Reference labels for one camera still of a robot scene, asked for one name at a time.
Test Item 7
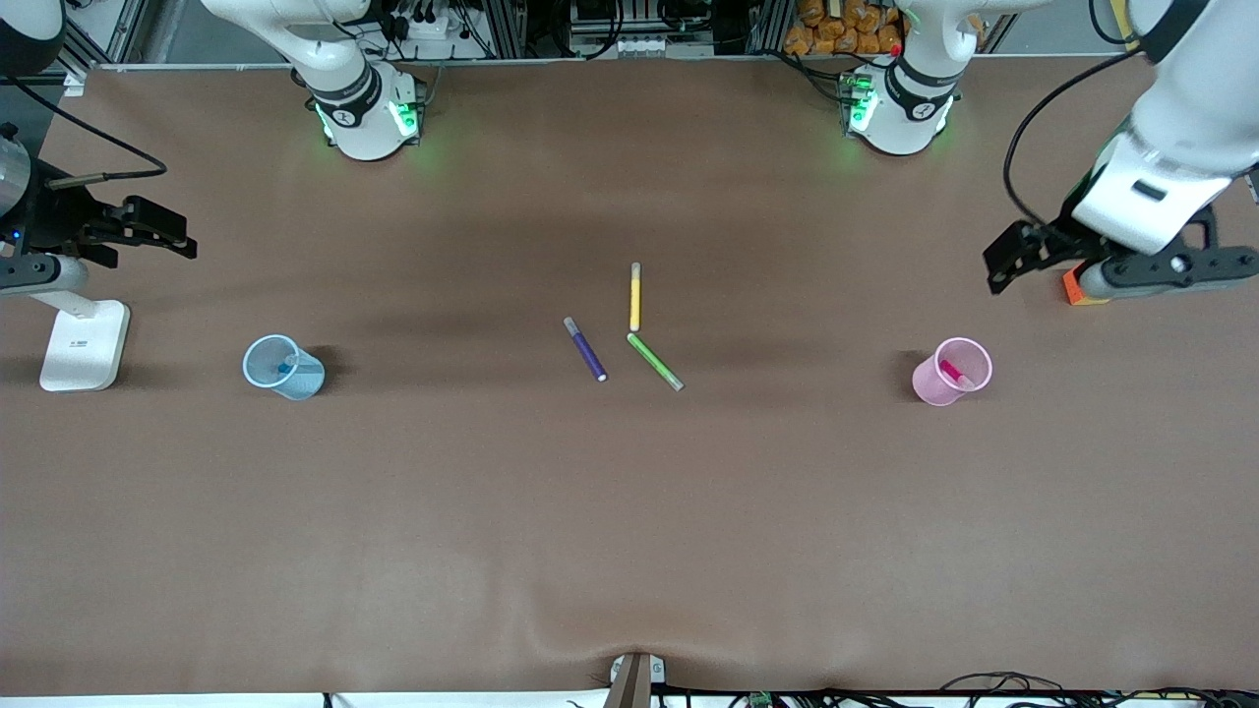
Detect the colourful puzzle cube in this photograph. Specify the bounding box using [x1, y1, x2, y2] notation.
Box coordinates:
[1062, 264, 1110, 307]

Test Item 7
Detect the white desk lamp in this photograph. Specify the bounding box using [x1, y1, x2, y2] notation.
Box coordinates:
[34, 287, 131, 392]

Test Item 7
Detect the pink mesh cup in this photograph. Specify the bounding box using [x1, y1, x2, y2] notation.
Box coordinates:
[911, 336, 993, 407]

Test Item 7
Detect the blue mesh cup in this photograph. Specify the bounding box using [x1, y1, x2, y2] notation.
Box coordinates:
[242, 334, 327, 401]

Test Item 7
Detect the orange packaged items pile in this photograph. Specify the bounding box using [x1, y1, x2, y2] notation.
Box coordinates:
[784, 0, 906, 56]

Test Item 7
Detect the white power strip with plugs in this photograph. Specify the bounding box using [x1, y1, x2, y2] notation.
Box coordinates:
[387, 8, 455, 42]

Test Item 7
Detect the green marker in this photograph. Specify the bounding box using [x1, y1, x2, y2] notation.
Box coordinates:
[627, 332, 685, 392]

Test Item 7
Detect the purple marker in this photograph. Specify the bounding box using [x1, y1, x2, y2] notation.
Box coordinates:
[564, 317, 608, 383]

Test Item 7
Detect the brown table cover sheet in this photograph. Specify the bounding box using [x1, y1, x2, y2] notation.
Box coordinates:
[0, 54, 1259, 695]

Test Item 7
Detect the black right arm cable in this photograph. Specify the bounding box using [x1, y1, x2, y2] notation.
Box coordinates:
[0, 77, 168, 190]

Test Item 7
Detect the black cable bundle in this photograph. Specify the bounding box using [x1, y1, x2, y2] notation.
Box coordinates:
[649, 673, 1259, 708]

